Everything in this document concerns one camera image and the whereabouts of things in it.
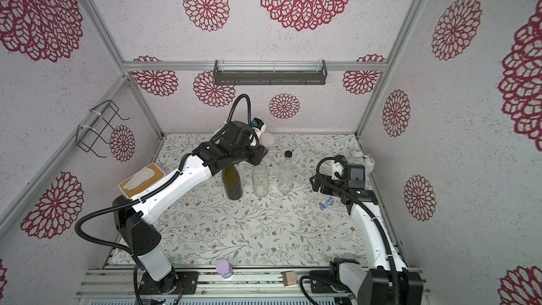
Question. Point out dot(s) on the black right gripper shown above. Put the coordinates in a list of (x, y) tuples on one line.
[(353, 163)]

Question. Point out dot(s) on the white plush toy pink scarf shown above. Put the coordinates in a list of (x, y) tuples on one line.
[(267, 139)]

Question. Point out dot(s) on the black wire wall rack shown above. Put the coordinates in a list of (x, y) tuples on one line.
[(87, 135)]

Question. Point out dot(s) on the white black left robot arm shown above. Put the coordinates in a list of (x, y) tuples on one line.
[(237, 142)]

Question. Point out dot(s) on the black wall shelf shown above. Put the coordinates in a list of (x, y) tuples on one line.
[(273, 74)]

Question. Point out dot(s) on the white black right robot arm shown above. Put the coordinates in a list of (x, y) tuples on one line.
[(386, 279)]

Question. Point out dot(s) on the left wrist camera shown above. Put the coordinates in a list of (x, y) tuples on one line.
[(258, 126)]

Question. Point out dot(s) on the white alarm clock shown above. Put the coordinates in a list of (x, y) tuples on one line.
[(362, 158)]

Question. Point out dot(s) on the small wooden block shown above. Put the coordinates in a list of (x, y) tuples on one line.
[(289, 278)]

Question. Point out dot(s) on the clear plastic bottle blue label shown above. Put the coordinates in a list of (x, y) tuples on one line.
[(286, 175)]

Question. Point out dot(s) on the dark green wine bottle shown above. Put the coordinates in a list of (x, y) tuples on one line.
[(232, 183)]

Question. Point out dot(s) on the clear tall glass bottle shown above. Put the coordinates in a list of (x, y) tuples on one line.
[(261, 181)]

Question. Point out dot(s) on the blue peeled label sticker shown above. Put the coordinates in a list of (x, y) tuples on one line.
[(329, 202)]

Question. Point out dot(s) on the white tissue sheet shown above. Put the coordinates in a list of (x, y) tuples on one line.
[(139, 178)]

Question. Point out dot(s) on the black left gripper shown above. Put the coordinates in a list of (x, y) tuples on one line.
[(259, 154)]

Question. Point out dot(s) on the purple small cup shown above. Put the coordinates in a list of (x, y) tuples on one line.
[(224, 269)]

